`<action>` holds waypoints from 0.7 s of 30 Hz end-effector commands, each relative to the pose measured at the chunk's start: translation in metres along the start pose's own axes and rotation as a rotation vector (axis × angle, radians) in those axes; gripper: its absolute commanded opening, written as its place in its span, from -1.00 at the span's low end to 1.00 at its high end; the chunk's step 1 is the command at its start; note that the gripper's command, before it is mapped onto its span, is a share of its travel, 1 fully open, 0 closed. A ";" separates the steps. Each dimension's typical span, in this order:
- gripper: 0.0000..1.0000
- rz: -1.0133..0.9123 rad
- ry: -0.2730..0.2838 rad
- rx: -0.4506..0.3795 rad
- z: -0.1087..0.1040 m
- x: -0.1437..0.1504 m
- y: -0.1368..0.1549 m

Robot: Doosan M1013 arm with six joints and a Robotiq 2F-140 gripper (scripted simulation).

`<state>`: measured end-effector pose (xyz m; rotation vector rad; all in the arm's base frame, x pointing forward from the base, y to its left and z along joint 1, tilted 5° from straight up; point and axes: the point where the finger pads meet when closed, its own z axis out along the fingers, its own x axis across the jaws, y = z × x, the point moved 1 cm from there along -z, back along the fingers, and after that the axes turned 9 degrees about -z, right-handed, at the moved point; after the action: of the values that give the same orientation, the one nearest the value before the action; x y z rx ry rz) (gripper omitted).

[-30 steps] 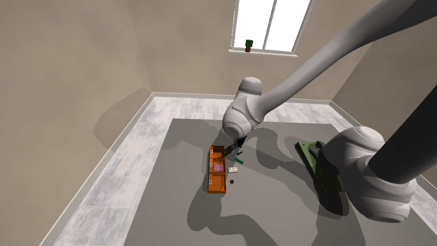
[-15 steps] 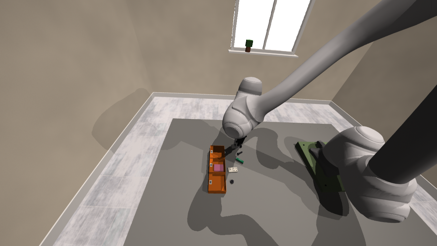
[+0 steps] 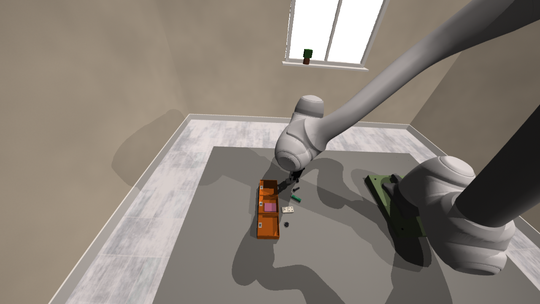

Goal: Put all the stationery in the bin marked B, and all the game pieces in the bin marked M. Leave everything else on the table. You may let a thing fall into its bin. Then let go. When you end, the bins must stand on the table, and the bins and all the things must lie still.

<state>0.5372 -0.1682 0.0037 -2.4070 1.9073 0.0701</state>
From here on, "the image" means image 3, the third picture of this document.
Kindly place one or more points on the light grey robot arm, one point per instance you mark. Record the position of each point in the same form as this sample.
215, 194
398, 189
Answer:
468, 220

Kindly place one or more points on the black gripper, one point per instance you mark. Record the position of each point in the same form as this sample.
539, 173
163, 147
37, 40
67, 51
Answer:
295, 175

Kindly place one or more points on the white domino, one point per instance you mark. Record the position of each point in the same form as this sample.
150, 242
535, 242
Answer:
287, 209

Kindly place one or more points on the pink rectangular block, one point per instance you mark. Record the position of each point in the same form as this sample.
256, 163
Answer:
270, 207

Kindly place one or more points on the orange rack of bins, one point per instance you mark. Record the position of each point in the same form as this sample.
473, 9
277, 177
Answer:
268, 223

